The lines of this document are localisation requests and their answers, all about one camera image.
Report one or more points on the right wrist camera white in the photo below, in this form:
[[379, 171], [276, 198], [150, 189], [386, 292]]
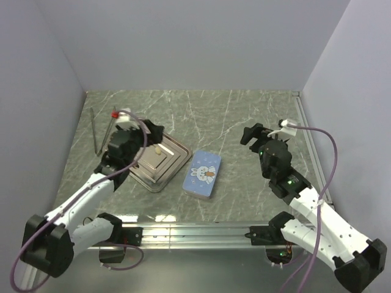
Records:
[[286, 131]]

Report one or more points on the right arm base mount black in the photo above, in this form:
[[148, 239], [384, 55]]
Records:
[[278, 249]]

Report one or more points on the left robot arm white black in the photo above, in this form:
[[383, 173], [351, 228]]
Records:
[[50, 243]]

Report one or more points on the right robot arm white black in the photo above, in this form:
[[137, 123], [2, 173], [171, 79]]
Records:
[[355, 259]]

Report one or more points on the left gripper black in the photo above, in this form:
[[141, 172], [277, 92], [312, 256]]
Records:
[[156, 135]]

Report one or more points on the metal tin lid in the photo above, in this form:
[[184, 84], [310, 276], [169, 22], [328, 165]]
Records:
[[202, 172]]

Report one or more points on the metal tin box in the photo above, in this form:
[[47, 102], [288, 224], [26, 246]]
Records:
[[197, 195]]

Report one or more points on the aluminium right side rail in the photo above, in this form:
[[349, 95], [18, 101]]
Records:
[[302, 121]]

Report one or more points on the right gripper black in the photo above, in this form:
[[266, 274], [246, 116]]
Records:
[[256, 131]]

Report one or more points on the steel serving tray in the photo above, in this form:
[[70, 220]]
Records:
[[155, 171]]

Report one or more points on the aluminium front rail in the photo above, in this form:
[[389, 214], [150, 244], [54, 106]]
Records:
[[193, 236]]

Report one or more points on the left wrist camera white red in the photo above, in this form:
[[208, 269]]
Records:
[[123, 120]]

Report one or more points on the aluminium rail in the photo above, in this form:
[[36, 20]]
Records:
[[302, 121], [193, 236]]

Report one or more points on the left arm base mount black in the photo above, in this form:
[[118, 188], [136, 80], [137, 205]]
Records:
[[128, 236]]

